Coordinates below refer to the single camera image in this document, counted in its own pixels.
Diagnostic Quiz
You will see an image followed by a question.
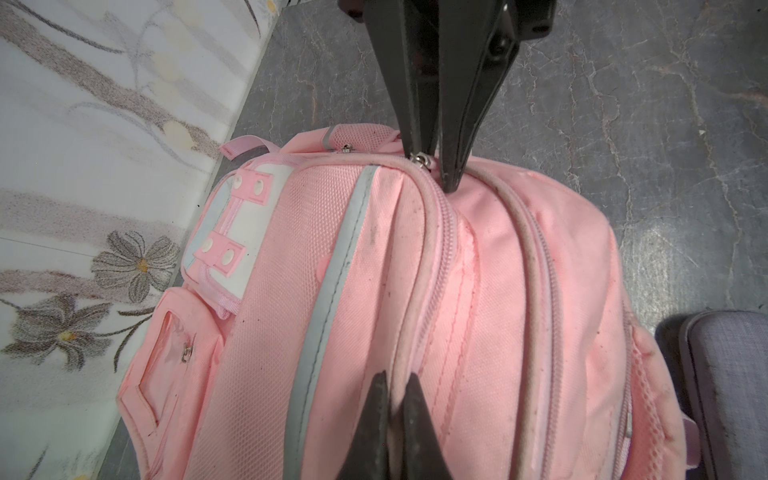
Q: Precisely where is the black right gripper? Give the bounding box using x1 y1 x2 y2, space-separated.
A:
337 0 556 193

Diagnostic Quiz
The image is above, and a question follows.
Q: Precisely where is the purple glasses case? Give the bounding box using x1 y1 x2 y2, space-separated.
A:
679 311 767 479

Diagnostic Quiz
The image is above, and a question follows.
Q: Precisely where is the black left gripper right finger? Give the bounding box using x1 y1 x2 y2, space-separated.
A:
401 373 452 480

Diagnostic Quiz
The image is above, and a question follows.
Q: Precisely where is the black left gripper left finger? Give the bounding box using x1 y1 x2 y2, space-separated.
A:
337 372 389 480

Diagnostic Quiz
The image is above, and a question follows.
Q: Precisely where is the pink student backpack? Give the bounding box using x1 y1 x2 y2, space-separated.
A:
118 124 701 479

